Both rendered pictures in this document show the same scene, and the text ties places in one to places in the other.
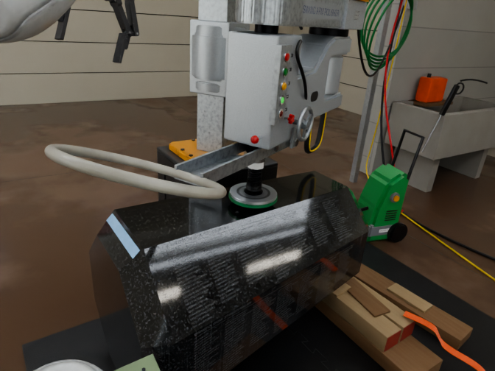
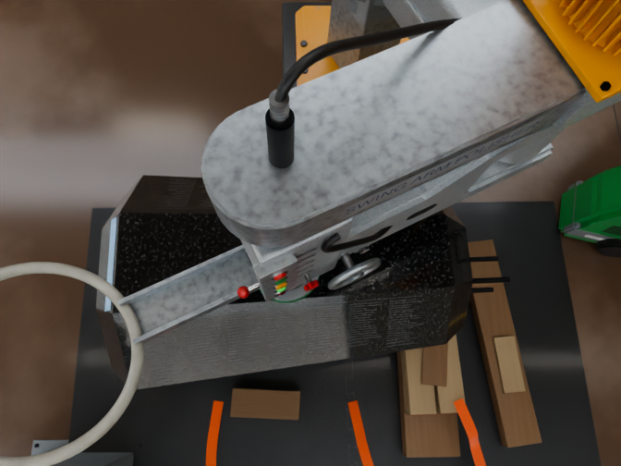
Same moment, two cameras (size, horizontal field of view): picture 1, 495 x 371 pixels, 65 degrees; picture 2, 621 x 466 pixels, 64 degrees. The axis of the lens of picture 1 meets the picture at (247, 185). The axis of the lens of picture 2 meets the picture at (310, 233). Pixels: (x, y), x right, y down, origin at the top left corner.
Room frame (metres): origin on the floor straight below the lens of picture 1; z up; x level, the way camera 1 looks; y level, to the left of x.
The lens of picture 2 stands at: (1.29, -0.23, 2.42)
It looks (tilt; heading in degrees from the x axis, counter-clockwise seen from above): 73 degrees down; 26
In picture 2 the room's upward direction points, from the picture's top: 8 degrees clockwise
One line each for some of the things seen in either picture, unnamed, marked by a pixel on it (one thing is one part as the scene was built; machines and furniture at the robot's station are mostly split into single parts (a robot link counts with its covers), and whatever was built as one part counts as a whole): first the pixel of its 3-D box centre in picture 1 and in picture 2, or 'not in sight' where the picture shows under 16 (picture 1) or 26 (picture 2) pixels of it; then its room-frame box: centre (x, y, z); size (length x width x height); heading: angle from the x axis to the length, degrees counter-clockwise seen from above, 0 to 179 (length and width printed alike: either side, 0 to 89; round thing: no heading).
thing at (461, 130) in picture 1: (443, 141); not in sight; (4.27, -2.19, 0.43); 1.30 x 0.62 x 0.86; 124
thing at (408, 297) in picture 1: (409, 297); (508, 363); (1.91, -1.03, 0.09); 0.25 x 0.10 x 0.01; 39
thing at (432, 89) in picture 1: (434, 88); not in sight; (4.38, -1.98, 1.00); 0.50 x 0.22 x 0.33; 124
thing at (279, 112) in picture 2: not in sight; (280, 131); (1.56, -0.03, 1.78); 0.04 x 0.04 x 0.17
